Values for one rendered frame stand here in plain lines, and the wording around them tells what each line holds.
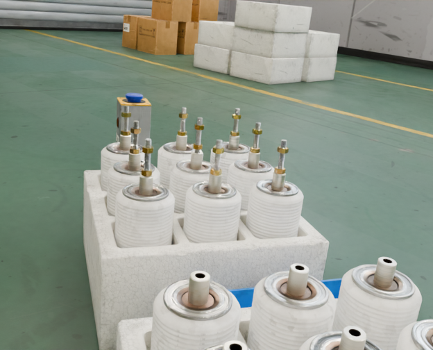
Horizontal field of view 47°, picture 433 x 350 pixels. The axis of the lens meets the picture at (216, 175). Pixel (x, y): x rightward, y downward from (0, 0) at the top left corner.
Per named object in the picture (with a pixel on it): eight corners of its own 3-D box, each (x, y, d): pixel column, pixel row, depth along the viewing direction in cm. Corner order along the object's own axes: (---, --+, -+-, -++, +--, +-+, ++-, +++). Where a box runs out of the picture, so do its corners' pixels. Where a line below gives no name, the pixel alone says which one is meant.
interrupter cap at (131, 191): (177, 197, 82) (178, 194, 82) (139, 207, 77) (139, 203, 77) (151, 182, 87) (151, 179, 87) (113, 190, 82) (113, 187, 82)
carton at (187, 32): (202, 54, 495) (205, 22, 485) (184, 54, 479) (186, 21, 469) (182, 50, 515) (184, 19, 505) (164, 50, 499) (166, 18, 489)
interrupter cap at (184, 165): (171, 172, 93) (172, 169, 93) (180, 160, 101) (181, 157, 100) (211, 178, 93) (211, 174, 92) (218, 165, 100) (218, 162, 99)
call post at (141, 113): (116, 229, 124) (120, 105, 114) (113, 217, 130) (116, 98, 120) (145, 228, 126) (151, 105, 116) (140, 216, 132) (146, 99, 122)
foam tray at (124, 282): (100, 356, 81) (101, 257, 75) (83, 243, 116) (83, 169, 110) (313, 328, 94) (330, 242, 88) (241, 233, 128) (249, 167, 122)
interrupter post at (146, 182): (155, 195, 82) (157, 176, 81) (143, 198, 81) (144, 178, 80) (147, 190, 84) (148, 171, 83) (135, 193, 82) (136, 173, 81)
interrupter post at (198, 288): (189, 309, 54) (191, 282, 53) (184, 296, 56) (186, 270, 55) (211, 307, 54) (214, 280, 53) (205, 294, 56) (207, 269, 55)
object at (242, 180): (269, 242, 110) (280, 164, 103) (260, 262, 101) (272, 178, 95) (227, 233, 112) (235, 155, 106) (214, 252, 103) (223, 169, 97)
